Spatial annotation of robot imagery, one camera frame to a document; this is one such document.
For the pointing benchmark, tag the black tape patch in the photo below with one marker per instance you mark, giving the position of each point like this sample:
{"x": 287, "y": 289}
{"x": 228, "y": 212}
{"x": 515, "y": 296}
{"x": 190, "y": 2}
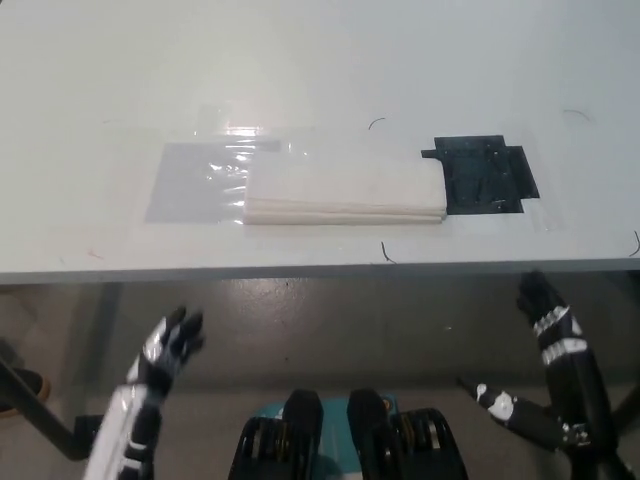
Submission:
{"x": 480, "y": 175}

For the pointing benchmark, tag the clear plastic sheet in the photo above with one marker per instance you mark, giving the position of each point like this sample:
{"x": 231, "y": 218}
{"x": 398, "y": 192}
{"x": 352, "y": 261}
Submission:
{"x": 310, "y": 140}

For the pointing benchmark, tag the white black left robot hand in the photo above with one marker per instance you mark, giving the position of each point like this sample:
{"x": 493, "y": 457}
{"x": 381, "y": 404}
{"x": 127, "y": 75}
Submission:
{"x": 150, "y": 370}

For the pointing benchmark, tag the black shoe brown sole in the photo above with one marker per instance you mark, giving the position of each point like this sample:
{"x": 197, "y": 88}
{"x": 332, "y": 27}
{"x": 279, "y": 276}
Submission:
{"x": 30, "y": 385}

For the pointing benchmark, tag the black teal robot torso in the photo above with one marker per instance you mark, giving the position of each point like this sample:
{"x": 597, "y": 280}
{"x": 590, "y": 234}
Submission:
{"x": 305, "y": 430}

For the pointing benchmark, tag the clear plastic bag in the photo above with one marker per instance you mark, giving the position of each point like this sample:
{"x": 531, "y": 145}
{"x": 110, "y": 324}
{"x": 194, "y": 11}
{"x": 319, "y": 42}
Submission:
{"x": 195, "y": 185}

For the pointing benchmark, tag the black metal tube frame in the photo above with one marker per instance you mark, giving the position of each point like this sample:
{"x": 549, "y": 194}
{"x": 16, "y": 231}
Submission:
{"x": 45, "y": 415}

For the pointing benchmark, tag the white napkin stack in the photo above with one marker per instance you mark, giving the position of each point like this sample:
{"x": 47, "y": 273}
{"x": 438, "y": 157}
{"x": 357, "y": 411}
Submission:
{"x": 345, "y": 185}

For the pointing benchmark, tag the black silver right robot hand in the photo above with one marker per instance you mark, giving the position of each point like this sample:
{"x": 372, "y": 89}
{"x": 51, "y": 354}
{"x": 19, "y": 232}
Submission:
{"x": 575, "y": 380}

